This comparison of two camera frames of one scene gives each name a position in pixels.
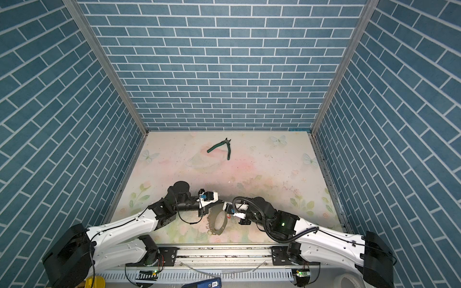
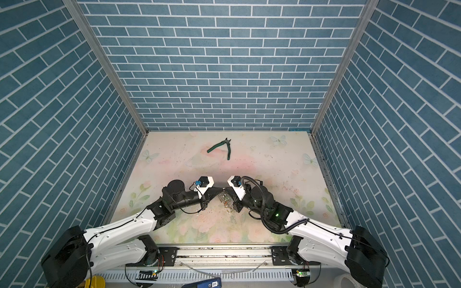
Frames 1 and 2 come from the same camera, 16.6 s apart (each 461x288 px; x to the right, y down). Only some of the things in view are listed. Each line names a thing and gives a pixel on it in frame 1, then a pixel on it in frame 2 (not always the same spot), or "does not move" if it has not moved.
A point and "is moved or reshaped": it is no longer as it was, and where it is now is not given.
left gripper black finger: [218, 202] -> [212, 192]
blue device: [215, 282] does not move
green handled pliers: [227, 141] does not move
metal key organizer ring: [212, 212] is moved or reshaped
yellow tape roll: [99, 282] does not move
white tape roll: [358, 280] does not move
